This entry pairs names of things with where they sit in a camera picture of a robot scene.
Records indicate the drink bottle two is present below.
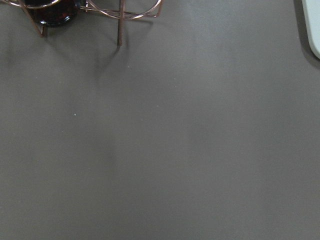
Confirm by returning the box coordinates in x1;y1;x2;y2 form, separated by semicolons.
28;0;87;27

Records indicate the cream rabbit tray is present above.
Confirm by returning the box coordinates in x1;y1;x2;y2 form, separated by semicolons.
301;0;320;60

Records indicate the copper wire bottle rack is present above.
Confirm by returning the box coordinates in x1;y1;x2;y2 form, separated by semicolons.
0;0;164;46

